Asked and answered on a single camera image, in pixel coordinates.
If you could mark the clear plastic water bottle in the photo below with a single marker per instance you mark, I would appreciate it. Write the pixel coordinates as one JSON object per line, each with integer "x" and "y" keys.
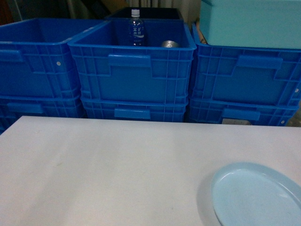
{"x": 136, "y": 29}

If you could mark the blue crate lower middle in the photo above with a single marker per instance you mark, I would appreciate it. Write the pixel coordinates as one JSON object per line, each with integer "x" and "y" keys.
{"x": 134, "y": 111}

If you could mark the blue crate lower right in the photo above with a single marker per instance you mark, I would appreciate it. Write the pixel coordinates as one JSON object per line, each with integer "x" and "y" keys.
{"x": 210, "y": 111}

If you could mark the blue crate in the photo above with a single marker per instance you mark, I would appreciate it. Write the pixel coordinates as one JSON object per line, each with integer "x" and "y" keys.
{"x": 134, "y": 111}
{"x": 35, "y": 58}
{"x": 260, "y": 76}
{"x": 210, "y": 111}
{"x": 12, "y": 108}
{"x": 110, "y": 68}

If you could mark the blue crate upper right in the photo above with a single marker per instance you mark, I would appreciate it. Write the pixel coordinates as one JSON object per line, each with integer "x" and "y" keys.
{"x": 260, "y": 76}

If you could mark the light blue round plate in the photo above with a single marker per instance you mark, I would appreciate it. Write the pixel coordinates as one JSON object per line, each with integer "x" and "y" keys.
{"x": 249, "y": 194}

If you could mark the blue crate upper left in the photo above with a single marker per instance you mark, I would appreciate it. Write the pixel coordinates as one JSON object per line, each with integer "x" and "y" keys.
{"x": 35, "y": 58}

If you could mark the silver metal can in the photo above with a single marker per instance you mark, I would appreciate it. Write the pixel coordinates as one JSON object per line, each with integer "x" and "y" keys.
{"x": 170, "y": 44}

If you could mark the dark crate behind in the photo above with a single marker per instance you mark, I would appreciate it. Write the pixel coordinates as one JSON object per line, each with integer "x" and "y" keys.
{"x": 149, "y": 13}

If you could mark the teal foam box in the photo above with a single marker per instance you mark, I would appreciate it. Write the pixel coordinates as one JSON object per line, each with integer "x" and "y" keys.
{"x": 252, "y": 23}

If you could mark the blue crate lower left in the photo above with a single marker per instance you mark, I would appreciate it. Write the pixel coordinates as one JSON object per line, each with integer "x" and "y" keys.
{"x": 12, "y": 108}

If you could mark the blue crate upper middle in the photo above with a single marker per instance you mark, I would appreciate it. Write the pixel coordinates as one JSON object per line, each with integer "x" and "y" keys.
{"x": 110, "y": 68}

